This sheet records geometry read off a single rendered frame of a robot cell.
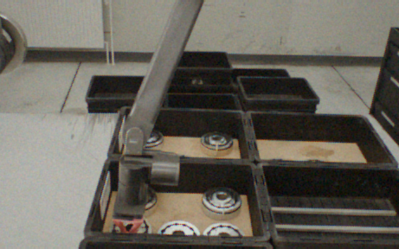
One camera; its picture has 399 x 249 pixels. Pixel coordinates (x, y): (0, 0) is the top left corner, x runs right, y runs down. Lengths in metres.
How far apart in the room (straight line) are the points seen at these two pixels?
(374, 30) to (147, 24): 2.14
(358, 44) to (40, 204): 3.75
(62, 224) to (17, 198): 0.20
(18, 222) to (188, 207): 0.50
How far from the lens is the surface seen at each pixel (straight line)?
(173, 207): 1.22
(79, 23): 4.18
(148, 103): 0.95
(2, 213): 1.48
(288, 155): 1.48
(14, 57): 1.48
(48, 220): 1.42
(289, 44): 4.48
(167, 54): 0.96
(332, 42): 4.60
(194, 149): 1.46
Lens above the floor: 1.61
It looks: 29 degrees down
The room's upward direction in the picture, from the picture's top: 3 degrees clockwise
